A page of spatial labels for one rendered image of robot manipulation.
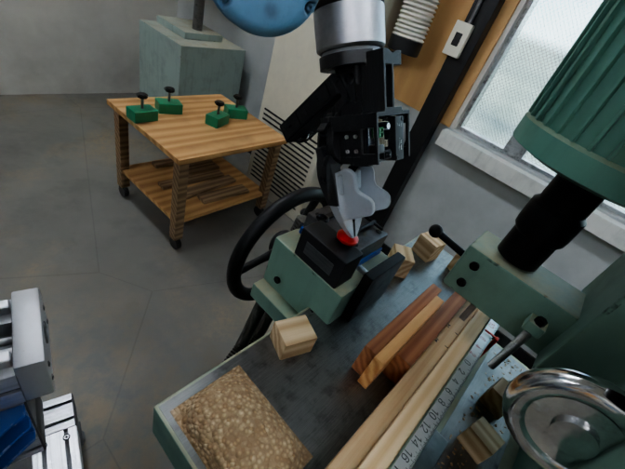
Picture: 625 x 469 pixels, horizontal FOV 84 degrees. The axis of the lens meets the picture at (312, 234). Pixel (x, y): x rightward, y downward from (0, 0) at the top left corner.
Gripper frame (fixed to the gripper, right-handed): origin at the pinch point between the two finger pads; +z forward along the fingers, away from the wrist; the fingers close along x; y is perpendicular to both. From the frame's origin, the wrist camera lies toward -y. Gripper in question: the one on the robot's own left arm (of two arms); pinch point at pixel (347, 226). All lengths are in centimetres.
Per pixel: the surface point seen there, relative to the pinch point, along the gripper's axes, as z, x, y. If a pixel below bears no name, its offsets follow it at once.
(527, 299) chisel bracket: 8.6, 7.6, 19.8
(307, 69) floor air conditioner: -39, 111, -104
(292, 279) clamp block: 8.1, -3.6, -8.1
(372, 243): 3.8, 4.7, 0.6
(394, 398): 16.4, -7.6, 10.6
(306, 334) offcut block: 11.1, -9.5, -0.2
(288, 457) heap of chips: 16.5, -19.8, 6.1
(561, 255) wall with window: 54, 143, 9
